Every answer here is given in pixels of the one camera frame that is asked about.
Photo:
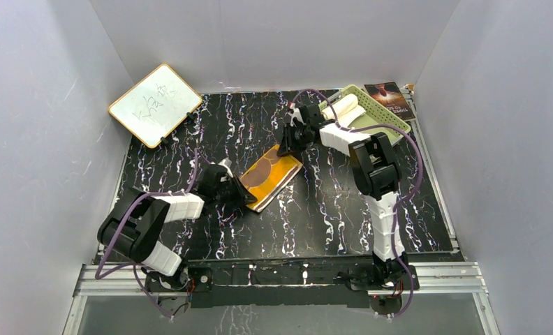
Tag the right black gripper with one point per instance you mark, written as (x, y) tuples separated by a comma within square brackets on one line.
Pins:
[(288, 145)]

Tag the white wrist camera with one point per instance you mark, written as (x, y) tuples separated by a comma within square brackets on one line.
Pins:
[(295, 117), (226, 163)]

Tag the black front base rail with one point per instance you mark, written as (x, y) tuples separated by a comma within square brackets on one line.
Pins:
[(279, 282)]

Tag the dark book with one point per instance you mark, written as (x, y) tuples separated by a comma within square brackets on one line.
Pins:
[(390, 96)]

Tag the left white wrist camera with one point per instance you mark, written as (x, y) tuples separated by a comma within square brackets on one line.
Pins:
[(226, 163)]

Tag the aluminium frame rail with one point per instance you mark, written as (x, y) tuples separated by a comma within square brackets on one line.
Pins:
[(427, 277)]

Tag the orange towel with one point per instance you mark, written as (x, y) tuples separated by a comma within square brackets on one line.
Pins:
[(268, 176)]

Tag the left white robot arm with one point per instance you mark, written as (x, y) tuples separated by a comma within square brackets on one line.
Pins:
[(133, 227)]

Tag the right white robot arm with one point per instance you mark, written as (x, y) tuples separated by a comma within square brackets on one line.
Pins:
[(376, 175)]

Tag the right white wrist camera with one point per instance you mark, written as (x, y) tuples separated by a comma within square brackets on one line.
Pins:
[(295, 117)]

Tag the white towel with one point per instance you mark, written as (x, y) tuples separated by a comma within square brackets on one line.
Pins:
[(347, 110)]

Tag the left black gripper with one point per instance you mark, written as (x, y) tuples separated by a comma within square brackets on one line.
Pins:
[(243, 197)]

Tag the green plastic basket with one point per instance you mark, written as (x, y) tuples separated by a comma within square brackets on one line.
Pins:
[(378, 119)]

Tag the wood framed whiteboard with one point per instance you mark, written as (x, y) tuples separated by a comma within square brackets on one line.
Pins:
[(155, 106)]

